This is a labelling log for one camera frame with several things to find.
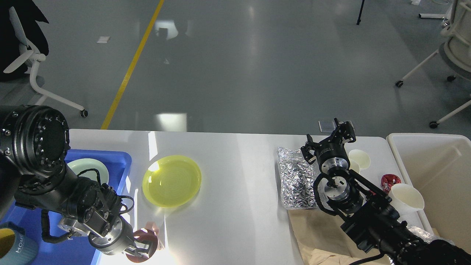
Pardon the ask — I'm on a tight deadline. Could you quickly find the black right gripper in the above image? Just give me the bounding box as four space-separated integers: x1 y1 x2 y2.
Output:
301 119 357 175

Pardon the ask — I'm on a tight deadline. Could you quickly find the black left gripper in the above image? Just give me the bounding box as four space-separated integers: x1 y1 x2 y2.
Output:
88 219 155 260

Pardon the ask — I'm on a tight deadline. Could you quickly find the pink mug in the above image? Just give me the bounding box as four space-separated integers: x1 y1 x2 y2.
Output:
126 221 164 263

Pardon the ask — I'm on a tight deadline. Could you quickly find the white paper cup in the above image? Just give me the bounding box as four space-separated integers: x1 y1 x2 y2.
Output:
348 149 371 173
388 183 425 216

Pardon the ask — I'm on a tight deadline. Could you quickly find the yellow plate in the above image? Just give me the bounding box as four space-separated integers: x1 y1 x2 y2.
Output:
142 155 202 208

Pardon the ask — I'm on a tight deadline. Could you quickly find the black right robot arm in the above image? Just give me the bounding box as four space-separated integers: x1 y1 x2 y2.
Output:
300 119 471 265

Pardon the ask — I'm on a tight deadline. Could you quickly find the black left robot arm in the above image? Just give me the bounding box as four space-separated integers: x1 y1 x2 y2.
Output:
0 105 155 258

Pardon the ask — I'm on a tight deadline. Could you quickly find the silver foil bag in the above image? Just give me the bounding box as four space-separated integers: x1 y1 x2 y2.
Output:
277 146 319 210

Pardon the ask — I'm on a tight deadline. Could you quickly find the blue plastic tray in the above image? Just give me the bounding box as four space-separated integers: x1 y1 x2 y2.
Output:
1 149 132 265

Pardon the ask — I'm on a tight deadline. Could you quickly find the crushed red can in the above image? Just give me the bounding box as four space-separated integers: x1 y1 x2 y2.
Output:
380 173 402 194

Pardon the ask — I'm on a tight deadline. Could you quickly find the brown paper bag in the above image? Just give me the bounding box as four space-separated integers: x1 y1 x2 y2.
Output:
287 209 379 265

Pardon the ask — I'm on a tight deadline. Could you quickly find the pale green plate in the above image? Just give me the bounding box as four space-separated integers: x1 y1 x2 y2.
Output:
67 158 109 183

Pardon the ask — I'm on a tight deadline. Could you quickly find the white chair leg with caster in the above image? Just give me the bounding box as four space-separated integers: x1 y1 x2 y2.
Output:
429 100 471 129

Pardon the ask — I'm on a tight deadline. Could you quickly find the beige plastic bin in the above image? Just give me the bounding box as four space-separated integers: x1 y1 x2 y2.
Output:
387 133 471 253

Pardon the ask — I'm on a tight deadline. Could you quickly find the blue mug yellow inside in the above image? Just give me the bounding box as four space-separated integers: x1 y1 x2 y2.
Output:
0 222 39 265

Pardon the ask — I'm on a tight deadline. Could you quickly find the black tripod leg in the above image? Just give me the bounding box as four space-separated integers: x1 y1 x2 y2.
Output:
356 0 365 25

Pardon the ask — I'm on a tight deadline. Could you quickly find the crumpled clear plastic bag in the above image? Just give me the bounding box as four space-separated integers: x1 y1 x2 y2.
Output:
407 225 439 244

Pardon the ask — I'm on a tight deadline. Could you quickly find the white office chair right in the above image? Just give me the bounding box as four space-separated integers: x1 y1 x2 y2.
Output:
395 0 471 88

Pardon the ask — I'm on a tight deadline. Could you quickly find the white office chair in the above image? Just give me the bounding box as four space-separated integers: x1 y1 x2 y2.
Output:
395 0 471 88
3 7 89 117

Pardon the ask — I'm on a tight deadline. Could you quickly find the white office chair left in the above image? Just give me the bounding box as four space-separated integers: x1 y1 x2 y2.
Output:
3 7 89 117

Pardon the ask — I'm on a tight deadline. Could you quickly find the black jacket on chair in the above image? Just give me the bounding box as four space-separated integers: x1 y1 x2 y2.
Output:
0 0 49 82

